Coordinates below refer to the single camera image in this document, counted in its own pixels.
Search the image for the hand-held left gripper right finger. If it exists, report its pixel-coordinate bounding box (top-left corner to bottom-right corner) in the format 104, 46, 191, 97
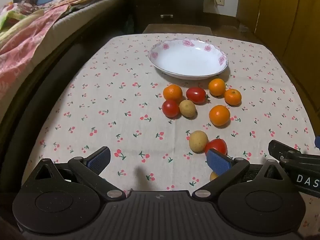
191, 148, 292, 202

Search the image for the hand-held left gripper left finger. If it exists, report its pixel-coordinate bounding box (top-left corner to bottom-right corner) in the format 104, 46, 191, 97
25, 146, 127, 202

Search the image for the red cherry tomato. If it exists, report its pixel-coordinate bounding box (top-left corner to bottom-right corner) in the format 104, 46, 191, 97
186, 87, 210, 104
204, 138, 228, 157
162, 99, 181, 118

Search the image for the orange mandarin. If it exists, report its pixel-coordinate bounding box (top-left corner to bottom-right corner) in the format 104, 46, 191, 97
224, 89, 242, 106
209, 105, 231, 127
163, 84, 183, 101
208, 78, 226, 96

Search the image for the white floral rim plate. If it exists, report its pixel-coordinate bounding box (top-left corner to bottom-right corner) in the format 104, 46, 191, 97
147, 38, 229, 80

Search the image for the cherry print tablecloth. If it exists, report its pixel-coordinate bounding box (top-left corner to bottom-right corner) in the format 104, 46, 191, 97
21, 33, 320, 209

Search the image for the yellow wooden wardrobe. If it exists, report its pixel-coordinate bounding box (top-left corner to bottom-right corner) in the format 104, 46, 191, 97
236, 0, 320, 120

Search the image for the pink floral blanket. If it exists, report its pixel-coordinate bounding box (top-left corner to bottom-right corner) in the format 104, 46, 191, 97
0, 0, 125, 105

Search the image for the dark wooden low table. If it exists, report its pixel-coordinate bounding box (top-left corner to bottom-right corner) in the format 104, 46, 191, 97
142, 24, 213, 37

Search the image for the beige bed mattress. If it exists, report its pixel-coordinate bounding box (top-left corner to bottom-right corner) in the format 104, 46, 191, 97
0, 0, 125, 120

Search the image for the green yellow blanket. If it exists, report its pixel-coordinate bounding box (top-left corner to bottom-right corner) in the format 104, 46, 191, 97
0, 7, 45, 45

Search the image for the dark wooden nightstand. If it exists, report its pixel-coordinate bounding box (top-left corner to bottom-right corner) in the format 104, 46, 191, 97
129, 0, 205, 34

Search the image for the dark bed frame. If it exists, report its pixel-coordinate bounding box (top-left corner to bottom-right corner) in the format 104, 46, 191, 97
0, 0, 140, 178

